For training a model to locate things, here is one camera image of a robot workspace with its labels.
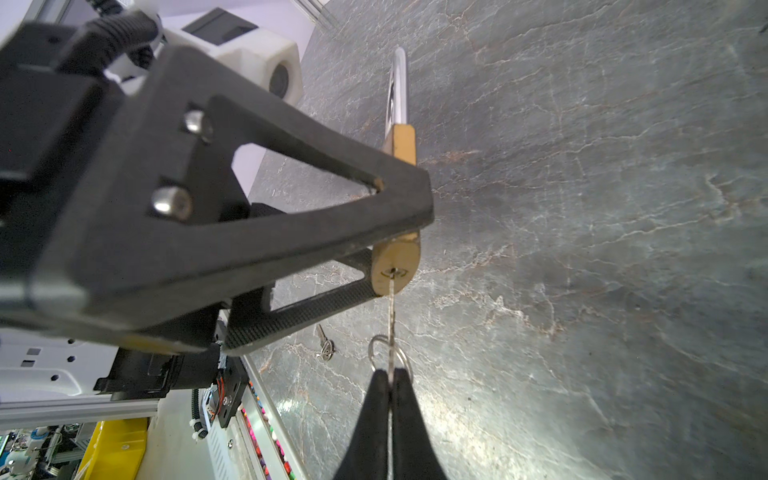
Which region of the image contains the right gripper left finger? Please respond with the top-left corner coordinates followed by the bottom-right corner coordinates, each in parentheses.
top-left (334, 370), bottom-right (390, 480)

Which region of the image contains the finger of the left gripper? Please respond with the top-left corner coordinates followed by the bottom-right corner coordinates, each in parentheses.
top-left (223, 249), bottom-right (376, 356)
top-left (29, 44), bottom-right (436, 355)

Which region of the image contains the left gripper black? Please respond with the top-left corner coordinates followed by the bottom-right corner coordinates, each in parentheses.
top-left (0, 20), bottom-right (133, 337)

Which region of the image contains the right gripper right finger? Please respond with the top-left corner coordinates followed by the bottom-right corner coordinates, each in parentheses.
top-left (391, 368), bottom-right (447, 480)

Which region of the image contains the silver key with ring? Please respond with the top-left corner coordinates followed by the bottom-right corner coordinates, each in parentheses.
top-left (367, 268), bottom-right (412, 385)

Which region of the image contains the brass padlock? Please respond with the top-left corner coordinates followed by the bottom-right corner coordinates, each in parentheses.
top-left (368, 46), bottom-right (422, 298)

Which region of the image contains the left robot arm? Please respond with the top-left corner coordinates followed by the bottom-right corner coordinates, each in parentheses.
top-left (1, 22), bottom-right (434, 407)

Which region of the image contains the small dark key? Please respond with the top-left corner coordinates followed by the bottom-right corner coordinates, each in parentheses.
top-left (315, 324), bottom-right (336, 361)

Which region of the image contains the yellow plastic bin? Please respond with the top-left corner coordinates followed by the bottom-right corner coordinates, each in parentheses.
top-left (74, 417), bottom-right (149, 480)

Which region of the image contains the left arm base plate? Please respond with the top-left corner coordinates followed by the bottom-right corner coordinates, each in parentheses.
top-left (214, 357), bottom-right (250, 429)

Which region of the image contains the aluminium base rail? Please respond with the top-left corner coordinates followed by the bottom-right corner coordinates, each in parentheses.
top-left (191, 355), bottom-right (311, 480)

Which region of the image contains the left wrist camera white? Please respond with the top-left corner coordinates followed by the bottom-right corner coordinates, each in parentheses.
top-left (119, 0), bottom-right (304, 108)

